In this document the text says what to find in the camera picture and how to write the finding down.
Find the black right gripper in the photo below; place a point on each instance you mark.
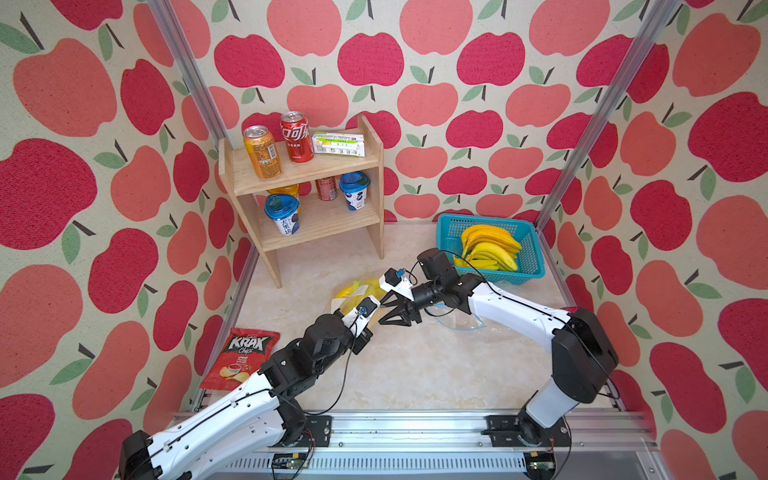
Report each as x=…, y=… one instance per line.
x=397, y=310

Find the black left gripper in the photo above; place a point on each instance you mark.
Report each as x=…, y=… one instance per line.
x=362, y=340

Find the yellow banana bunch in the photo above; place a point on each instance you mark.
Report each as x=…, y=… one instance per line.
x=350, y=295
x=490, y=242

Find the yellow bananas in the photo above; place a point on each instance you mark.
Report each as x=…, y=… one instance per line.
x=479, y=264

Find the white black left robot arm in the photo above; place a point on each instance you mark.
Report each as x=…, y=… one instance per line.
x=261, y=412

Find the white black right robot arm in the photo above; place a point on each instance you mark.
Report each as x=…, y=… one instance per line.
x=582, y=356

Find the red Krax chips bag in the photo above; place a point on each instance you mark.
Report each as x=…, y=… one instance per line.
x=242, y=356

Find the teal plastic basket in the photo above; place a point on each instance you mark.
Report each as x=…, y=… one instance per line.
x=530, y=260

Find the blue lid yogurt cup back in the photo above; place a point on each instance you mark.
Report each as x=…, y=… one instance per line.
x=354, y=187

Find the blue lid yogurt cup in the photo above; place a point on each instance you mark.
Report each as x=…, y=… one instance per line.
x=283, y=210
x=354, y=187

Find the small red can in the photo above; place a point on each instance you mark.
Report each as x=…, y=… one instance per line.
x=326, y=188

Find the blue lid yogurt cup front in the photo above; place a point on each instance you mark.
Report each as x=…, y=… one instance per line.
x=283, y=210

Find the yellow container on shelf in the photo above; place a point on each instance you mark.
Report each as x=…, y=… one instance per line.
x=291, y=190

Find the white green box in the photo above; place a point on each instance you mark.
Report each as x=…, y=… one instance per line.
x=338, y=144

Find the red cola can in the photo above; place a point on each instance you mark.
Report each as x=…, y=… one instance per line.
x=295, y=131

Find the orange drink can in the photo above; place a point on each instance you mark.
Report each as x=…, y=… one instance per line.
x=260, y=146

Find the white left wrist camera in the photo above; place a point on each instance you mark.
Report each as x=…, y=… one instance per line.
x=360, y=315

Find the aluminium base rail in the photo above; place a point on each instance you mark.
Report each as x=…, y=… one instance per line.
x=587, y=444

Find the left aluminium corner post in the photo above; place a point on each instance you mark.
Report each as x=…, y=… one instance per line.
x=173, y=33

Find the aluminium corner post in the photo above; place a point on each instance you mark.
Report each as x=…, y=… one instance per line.
x=173, y=33
x=660, y=15

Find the right aluminium corner post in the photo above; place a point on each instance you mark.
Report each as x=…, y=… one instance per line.
x=660, y=15

